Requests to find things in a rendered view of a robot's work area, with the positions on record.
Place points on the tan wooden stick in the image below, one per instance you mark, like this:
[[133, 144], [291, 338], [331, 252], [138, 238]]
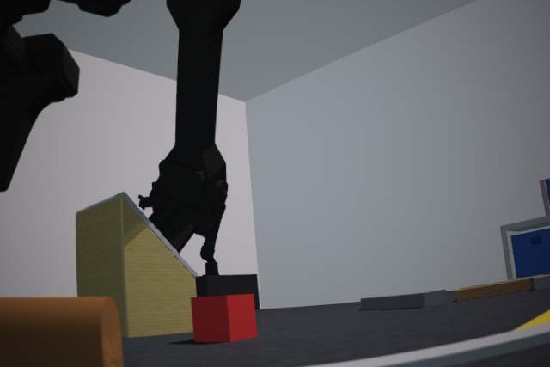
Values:
[[493, 289]]

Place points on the red cube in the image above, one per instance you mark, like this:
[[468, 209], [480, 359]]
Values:
[[226, 318]]

